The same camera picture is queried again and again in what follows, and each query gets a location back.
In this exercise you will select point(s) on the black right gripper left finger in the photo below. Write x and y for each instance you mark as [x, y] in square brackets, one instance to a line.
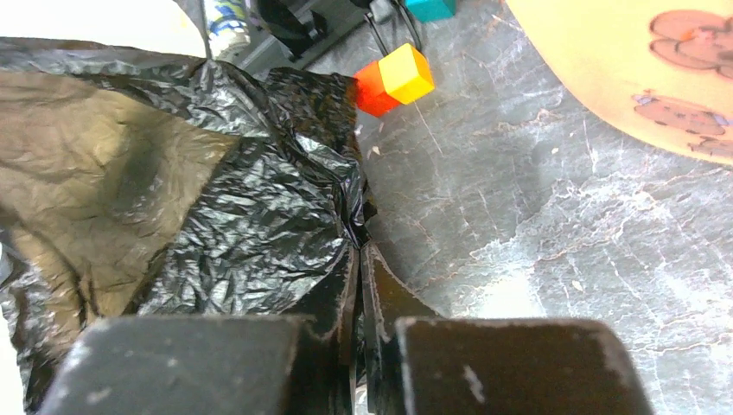
[300, 361]

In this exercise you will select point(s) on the red cube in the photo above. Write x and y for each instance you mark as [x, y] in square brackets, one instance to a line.
[372, 97]

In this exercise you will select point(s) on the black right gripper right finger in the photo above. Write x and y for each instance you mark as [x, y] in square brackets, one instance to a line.
[418, 362]

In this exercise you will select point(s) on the black plastic trash bag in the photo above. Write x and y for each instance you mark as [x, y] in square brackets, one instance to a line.
[139, 183]

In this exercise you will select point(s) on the orange plastic trash bin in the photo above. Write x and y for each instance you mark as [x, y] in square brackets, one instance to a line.
[660, 71]

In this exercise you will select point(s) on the black poker chip case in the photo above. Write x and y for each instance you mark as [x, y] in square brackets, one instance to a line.
[258, 35]

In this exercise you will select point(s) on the teal cube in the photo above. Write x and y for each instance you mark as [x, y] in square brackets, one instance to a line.
[431, 10]

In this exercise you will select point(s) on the yellow cube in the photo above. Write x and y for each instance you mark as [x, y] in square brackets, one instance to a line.
[406, 74]

